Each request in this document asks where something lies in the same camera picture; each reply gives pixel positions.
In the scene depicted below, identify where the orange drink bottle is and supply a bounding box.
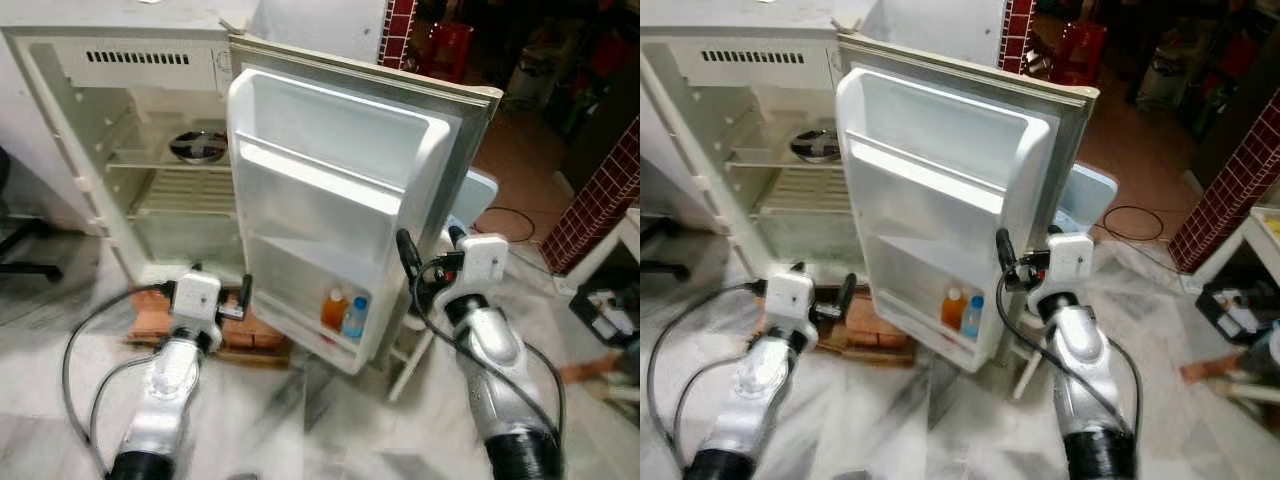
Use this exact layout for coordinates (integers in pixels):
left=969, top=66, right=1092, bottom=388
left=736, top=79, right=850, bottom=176
left=320, top=288, right=349, bottom=333
left=940, top=287, right=969, bottom=333

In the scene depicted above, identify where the brick and wood fridge base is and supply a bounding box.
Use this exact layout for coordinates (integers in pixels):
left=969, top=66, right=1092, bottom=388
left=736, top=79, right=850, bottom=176
left=125, top=285, right=293, bottom=366
left=815, top=290, right=916, bottom=369

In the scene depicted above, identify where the white fridge door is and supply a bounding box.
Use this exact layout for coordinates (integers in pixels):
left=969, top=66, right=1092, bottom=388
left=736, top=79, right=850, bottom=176
left=835, top=35, right=1101, bottom=373
left=226, top=35, right=503, bottom=376

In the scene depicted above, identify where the white fridge body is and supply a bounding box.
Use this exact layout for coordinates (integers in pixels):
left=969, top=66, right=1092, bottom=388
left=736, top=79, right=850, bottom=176
left=640, top=25, right=861, bottom=291
left=2, top=22, right=251, bottom=291

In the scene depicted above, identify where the light blue plastic chair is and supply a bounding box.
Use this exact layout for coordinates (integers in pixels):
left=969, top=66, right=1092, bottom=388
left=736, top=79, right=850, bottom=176
left=445, top=168, right=501, bottom=241
left=1055, top=162, right=1119, bottom=241

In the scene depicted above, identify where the blue water bottle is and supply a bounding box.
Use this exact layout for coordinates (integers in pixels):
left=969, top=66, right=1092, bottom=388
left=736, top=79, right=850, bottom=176
left=342, top=295, right=371, bottom=341
left=960, top=294, right=987, bottom=341

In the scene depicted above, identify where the white metal stand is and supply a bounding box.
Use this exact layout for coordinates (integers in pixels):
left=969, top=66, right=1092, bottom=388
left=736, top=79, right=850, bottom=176
left=388, top=310, right=441, bottom=403
left=1000, top=335, right=1051, bottom=401

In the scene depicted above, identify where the red tiled counter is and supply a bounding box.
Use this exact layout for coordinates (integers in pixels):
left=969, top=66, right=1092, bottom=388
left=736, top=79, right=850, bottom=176
left=540, top=118, right=641, bottom=276
left=1168, top=115, right=1280, bottom=273

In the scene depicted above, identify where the steel bowl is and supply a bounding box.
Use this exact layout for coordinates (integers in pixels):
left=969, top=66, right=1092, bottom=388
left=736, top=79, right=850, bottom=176
left=168, top=130, right=229, bottom=166
left=790, top=128, right=841, bottom=164

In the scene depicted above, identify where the black crate with items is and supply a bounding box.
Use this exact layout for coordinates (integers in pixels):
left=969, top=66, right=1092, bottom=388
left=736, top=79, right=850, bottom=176
left=570, top=283, right=641, bottom=346
left=1195, top=280, right=1276, bottom=346

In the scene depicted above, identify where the grey metal container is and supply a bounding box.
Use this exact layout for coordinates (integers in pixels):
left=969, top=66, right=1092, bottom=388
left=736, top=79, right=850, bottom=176
left=1135, top=40, right=1196, bottom=111
left=505, top=45, right=561, bottom=111

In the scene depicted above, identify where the person's leg and foot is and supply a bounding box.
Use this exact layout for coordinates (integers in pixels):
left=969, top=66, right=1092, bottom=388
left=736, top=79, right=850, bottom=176
left=1180, top=325, right=1280, bottom=406
left=560, top=340, right=641, bottom=401

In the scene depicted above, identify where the black office chair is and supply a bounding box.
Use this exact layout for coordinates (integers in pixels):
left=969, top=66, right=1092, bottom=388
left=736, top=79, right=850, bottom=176
left=0, top=145, right=63, bottom=283
left=640, top=215, right=691, bottom=286

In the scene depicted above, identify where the red plastic chair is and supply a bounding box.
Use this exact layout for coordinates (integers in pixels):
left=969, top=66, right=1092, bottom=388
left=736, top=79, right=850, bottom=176
left=1055, top=20, right=1109, bottom=86
left=425, top=20, right=476, bottom=81

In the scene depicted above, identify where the red tiled column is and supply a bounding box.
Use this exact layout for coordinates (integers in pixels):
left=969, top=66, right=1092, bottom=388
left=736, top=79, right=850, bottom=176
left=1000, top=0, right=1036, bottom=76
left=380, top=0, right=419, bottom=71

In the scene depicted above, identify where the black cable coil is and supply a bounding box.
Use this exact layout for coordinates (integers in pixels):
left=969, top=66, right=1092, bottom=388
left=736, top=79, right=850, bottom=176
left=1100, top=205, right=1166, bottom=243
left=472, top=205, right=538, bottom=246

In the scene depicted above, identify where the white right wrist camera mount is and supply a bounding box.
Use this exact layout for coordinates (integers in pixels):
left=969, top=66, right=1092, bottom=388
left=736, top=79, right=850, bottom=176
left=1045, top=232, right=1096, bottom=297
left=455, top=232, right=509, bottom=301

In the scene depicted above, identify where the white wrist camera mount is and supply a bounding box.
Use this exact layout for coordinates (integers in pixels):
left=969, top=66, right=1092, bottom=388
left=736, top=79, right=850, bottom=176
left=455, top=232, right=509, bottom=301
left=765, top=268, right=816, bottom=346
left=172, top=270, right=223, bottom=346
left=1045, top=232, right=1096, bottom=297

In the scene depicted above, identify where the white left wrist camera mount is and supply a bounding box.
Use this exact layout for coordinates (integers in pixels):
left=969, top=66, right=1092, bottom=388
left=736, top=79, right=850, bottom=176
left=765, top=268, right=816, bottom=346
left=172, top=270, right=223, bottom=346

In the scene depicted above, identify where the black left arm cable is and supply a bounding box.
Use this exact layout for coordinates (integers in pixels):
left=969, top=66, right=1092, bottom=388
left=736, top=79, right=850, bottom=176
left=645, top=282, right=771, bottom=473
left=60, top=285, right=177, bottom=473

